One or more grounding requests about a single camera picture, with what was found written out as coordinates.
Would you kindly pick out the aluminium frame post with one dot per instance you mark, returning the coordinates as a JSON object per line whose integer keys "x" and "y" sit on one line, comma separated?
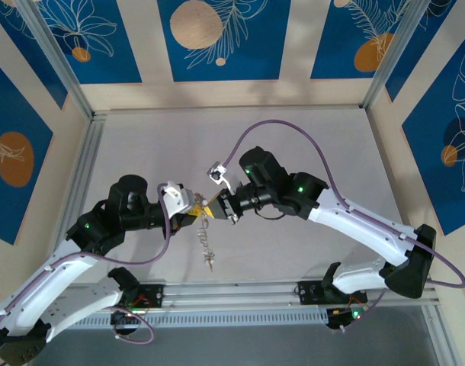
{"x": 57, "y": 61}
{"x": 392, "y": 53}
{"x": 440, "y": 335}

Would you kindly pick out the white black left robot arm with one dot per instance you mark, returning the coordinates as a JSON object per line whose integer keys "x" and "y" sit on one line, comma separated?
{"x": 57, "y": 274}

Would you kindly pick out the aluminium front rail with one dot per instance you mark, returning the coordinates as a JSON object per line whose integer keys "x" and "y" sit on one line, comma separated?
{"x": 232, "y": 295}

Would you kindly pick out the metal key holder with rings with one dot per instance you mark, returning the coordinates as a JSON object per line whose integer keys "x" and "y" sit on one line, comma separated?
{"x": 204, "y": 233}

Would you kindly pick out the aluminium side rail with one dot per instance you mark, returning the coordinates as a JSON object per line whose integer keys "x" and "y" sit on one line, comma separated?
{"x": 84, "y": 171}

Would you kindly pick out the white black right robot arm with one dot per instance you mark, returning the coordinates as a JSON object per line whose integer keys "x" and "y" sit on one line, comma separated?
{"x": 354, "y": 225}

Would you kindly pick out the black base controller box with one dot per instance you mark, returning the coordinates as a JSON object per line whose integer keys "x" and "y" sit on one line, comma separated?
{"x": 343, "y": 318}
{"x": 124, "y": 320}

